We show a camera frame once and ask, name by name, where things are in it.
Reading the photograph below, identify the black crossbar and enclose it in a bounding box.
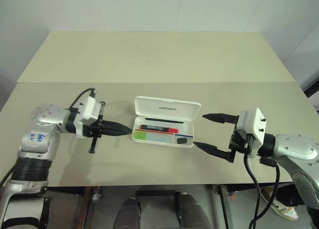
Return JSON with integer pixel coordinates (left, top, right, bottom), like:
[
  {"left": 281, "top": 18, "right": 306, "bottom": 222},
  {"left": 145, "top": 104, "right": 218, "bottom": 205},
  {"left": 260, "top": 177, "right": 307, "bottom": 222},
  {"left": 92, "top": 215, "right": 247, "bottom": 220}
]
[{"left": 135, "top": 190, "right": 180, "bottom": 198}]

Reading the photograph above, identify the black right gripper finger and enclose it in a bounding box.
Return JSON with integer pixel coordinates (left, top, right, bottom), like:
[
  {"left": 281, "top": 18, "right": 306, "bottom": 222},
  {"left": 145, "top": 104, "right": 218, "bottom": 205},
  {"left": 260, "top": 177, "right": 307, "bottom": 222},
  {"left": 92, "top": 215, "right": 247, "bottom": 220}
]
[
  {"left": 202, "top": 112, "right": 237, "bottom": 125},
  {"left": 193, "top": 141, "right": 235, "bottom": 163}
]

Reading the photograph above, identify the rusty brown table leg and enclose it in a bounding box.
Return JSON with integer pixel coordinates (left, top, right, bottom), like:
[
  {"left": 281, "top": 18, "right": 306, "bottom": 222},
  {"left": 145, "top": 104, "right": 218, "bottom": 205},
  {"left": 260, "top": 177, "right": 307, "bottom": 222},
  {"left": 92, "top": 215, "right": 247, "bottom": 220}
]
[{"left": 79, "top": 186, "right": 103, "bottom": 229}]

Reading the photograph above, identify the red capped black marker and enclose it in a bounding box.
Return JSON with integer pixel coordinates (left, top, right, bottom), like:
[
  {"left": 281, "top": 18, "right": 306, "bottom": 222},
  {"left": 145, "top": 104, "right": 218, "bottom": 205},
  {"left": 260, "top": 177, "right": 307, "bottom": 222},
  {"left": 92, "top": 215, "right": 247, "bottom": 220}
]
[{"left": 139, "top": 124, "right": 177, "bottom": 134}]

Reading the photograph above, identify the black frame piece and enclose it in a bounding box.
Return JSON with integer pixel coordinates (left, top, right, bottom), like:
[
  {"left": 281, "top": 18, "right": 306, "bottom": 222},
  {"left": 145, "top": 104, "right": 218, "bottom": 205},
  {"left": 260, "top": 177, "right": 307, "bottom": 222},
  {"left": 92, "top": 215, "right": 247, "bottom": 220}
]
[{"left": 303, "top": 76, "right": 319, "bottom": 99}]

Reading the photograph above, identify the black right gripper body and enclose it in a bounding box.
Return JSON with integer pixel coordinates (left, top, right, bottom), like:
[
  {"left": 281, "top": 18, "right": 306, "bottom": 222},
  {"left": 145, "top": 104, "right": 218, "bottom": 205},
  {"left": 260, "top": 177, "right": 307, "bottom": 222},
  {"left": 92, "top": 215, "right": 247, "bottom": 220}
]
[{"left": 228, "top": 114, "right": 253, "bottom": 155}]

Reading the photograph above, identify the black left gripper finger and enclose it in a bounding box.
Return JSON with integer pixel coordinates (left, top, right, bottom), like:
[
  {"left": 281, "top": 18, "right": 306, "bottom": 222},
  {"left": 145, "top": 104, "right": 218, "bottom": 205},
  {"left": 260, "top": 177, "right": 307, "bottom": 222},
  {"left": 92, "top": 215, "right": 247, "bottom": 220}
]
[
  {"left": 101, "top": 120, "right": 132, "bottom": 132},
  {"left": 101, "top": 129, "right": 132, "bottom": 137}
]

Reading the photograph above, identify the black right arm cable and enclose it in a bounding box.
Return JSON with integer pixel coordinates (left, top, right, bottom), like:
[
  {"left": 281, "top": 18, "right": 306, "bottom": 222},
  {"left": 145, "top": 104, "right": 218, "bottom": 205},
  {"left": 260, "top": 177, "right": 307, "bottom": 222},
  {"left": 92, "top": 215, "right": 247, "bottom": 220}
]
[
  {"left": 250, "top": 156, "right": 280, "bottom": 229},
  {"left": 243, "top": 151, "right": 264, "bottom": 229}
]

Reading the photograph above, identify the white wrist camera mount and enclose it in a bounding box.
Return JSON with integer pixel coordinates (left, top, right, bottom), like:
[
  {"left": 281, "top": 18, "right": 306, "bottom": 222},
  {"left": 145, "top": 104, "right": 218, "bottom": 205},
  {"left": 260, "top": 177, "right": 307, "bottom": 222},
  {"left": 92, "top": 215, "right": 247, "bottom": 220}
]
[
  {"left": 74, "top": 96, "right": 101, "bottom": 140},
  {"left": 235, "top": 107, "right": 268, "bottom": 160}
]

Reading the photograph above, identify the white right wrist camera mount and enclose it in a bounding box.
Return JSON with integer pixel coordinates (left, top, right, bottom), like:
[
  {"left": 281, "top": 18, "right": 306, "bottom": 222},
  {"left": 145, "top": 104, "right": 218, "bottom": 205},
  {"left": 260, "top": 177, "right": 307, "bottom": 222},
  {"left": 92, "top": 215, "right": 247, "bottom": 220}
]
[{"left": 235, "top": 107, "right": 268, "bottom": 160}]

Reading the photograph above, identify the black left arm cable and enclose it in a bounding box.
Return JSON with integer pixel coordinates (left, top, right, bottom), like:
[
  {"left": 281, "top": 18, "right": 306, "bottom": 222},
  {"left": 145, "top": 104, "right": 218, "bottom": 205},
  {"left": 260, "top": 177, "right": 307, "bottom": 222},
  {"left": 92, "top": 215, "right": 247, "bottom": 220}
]
[{"left": 68, "top": 88, "right": 97, "bottom": 110}]

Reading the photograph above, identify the white plastic pencil case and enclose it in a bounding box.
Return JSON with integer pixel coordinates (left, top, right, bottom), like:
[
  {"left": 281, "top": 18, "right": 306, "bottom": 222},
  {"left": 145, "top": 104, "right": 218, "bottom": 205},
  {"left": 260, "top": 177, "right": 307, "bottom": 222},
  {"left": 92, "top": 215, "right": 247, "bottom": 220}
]
[{"left": 131, "top": 95, "right": 202, "bottom": 149}]

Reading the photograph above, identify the black metal table frame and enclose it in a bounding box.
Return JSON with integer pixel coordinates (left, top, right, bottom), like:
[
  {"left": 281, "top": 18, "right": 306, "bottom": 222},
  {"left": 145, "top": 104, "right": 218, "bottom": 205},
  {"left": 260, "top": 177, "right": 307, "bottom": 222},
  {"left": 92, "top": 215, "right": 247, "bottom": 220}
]
[{"left": 211, "top": 183, "right": 304, "bottom": 229}]

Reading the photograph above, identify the white sneaker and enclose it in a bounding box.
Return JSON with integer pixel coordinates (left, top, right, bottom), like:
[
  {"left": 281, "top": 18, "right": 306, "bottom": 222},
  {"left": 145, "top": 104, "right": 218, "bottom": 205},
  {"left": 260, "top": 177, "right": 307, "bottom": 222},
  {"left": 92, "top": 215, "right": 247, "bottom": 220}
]
[{"left": 270, "top": 198, "right": 299, "bottom": 221}]

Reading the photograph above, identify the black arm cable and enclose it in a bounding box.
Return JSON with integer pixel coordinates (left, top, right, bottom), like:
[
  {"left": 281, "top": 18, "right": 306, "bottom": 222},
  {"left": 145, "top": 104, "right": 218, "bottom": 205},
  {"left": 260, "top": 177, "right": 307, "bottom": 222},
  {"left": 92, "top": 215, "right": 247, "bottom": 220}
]
[
  {"left": 250, "top": 156, "right": 280, "bottom": 229},
  {"left": 68, "top": 88, "right": 97, "bottom": 110},
  {"left": 243, "top": 151, "right": 264, "bottom": 229}
]

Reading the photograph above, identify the dark rounded shape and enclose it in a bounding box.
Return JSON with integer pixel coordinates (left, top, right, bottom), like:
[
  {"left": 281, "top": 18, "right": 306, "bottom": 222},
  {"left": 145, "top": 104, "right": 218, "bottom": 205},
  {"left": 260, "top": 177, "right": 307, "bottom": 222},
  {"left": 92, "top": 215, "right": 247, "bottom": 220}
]
[
  {"left": 116, "top": 196, "right": 143, "bottom": 229},
  {"left": 177, "top": 192, "right": 219, "bottom": 229}
]

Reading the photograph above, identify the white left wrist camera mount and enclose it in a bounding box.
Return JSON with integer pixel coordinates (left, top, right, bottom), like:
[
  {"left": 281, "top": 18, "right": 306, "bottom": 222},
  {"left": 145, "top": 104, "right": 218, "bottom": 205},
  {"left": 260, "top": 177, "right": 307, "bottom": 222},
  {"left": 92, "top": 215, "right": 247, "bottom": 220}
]
[{"left": 74, "top": 96, "right": 101, "bottom": 140}]

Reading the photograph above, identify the green marker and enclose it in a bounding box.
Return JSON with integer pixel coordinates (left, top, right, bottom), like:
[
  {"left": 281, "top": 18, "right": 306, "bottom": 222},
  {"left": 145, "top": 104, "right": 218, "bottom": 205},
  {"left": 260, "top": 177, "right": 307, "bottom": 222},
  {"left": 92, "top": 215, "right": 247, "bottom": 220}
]
[{"left": 134, "top": 131, "right": 175, "bottom": 143}]

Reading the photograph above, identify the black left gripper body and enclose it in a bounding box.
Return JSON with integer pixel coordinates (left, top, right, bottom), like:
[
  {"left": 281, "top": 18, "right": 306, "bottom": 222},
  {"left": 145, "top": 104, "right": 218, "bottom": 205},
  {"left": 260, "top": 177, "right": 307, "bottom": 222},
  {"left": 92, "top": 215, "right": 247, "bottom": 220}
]
[{"left": 83, "top": 101, "right": 106, "bottom": 154}]

